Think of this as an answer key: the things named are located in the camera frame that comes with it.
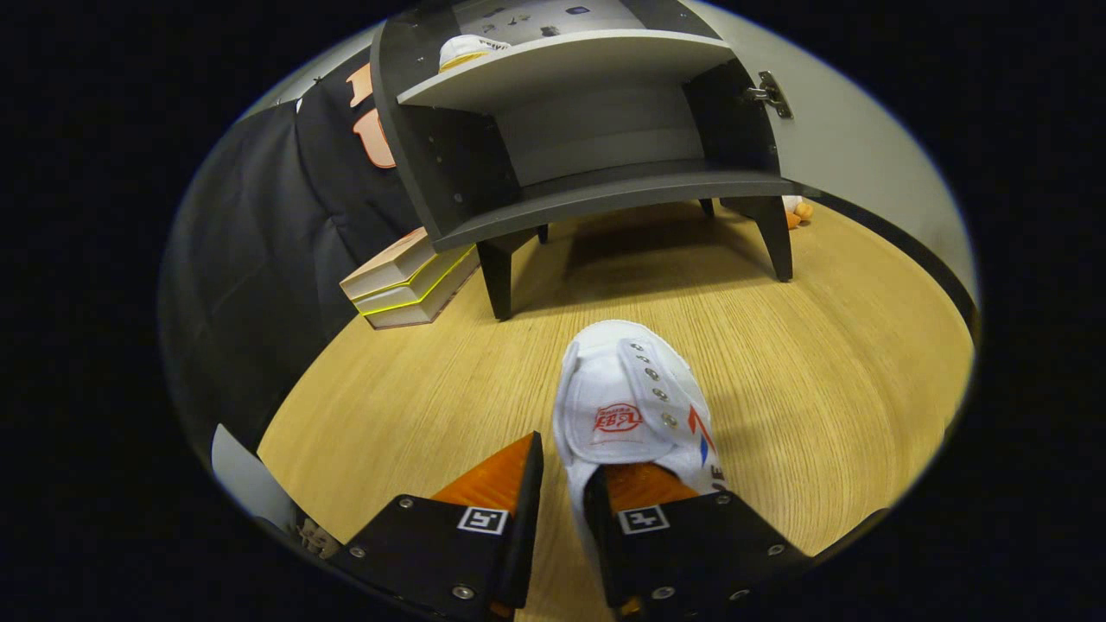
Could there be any yellow edged book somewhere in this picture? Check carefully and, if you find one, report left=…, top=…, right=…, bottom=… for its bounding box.
left=365, top=255, right=481, bottom=331
left=353, top=244, right=478, bottom=316

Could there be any grey shoe cabinet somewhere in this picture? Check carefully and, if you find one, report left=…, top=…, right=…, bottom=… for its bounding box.
left=370, top=0, right=809, bottom=322

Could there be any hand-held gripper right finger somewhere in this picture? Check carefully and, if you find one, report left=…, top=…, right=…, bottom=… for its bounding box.
left=583, top=462, right=813, bottom=619

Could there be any metal door hinge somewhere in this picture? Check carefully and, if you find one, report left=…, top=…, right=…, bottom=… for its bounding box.
left=745, top=71, right=794, bottom=120

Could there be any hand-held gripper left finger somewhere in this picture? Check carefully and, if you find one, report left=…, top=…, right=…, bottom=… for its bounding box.
left=333, top=432, right=545, bottom=622

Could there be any white canvas shoe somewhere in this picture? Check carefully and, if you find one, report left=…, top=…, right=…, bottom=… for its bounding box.
left=438, top=35, right=512, bottom=72
left=553, top=320, right=727, bottom=597

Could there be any grey curved object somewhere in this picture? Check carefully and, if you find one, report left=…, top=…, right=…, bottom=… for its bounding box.
left=210, top=423, right=299, bottom=532

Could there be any black backdrop cloth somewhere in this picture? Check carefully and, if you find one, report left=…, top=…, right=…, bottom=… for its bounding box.
left=160, top=43, right=424, bottom=459

